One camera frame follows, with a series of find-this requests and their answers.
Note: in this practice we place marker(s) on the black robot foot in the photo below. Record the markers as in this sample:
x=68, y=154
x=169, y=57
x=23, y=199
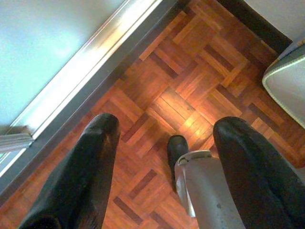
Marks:
x=176, y=148

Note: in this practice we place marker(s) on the grey quilted mattress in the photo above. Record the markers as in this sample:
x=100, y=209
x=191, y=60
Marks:
x=288, y=81

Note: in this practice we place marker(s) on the silver sliding window frame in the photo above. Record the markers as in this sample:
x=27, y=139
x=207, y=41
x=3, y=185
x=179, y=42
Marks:
x=78, y=62

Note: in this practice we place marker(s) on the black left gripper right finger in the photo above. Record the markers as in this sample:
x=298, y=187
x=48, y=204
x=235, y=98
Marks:
x=257, y=179

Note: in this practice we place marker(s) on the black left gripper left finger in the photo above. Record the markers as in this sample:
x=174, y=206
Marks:
x=78, y=179

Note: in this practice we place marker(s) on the grey robot left leg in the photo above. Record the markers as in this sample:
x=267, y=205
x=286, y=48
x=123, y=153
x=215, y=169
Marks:
x=207, y=190

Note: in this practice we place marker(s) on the dark wooden skirting board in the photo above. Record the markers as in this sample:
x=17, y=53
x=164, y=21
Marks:
x=257, y=23

